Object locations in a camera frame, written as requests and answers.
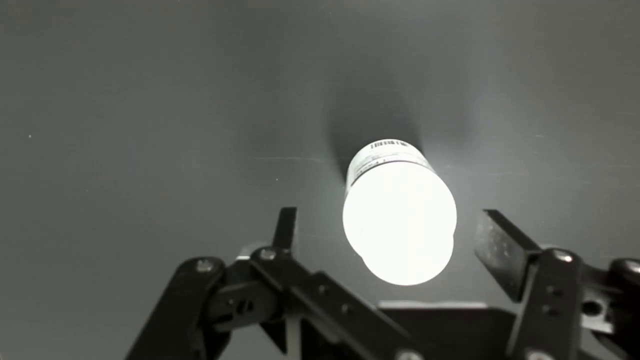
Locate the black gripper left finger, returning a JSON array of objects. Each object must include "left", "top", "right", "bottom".
[{"left": 124, "top": 206, "right": 430, "bottom": 360}]

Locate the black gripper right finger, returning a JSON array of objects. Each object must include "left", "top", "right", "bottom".
[{"left": 472, "top": 209, "right": 640, "bottom": 360}]

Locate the white pill bottle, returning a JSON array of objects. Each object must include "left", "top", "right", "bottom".
[{"left": 339, "top": 136, "right": 459, "bottom": 291}]

